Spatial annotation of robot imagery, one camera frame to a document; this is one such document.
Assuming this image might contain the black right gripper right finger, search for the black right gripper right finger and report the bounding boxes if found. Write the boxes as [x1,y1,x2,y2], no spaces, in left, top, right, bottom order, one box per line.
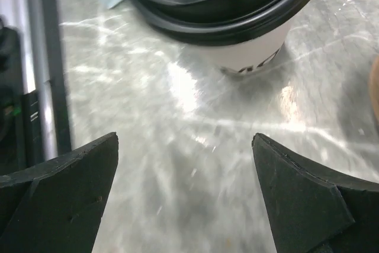
[252,133,378,253]

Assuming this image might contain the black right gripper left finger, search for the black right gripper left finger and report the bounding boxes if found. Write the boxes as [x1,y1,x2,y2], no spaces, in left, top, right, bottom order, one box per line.
[1,132,118,253]

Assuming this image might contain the single white paper cup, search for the single white paper cup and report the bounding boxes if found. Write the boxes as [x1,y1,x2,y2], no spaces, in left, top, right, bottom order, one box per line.
[190,18,293,75]

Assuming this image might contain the brown pulp cup carrier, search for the brown pulp cup carrier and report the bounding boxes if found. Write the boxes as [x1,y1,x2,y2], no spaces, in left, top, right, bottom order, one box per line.
[368,56,379,122]

